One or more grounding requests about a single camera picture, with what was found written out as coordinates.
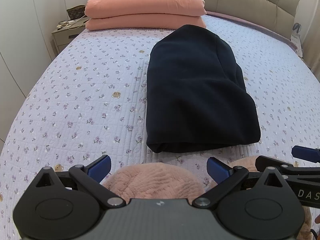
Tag dark navy striped jacket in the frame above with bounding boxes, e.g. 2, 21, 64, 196
146, 25, 261, 153

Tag pink fluffy trousers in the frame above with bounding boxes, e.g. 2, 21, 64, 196
103, 156, 311, 239

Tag lilac floral quilted bedspread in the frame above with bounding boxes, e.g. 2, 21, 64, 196
1, 15, 319, 239

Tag white paper bag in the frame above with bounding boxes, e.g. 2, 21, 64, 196
291, 23, 303, 58

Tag beige bedside table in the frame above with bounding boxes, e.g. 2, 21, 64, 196
52, 17, 89, 56

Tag brown patterned bag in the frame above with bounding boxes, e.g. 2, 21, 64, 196
67, 5, 85, 20

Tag white wardrobe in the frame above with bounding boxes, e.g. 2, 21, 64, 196
1, 0, 87, 144

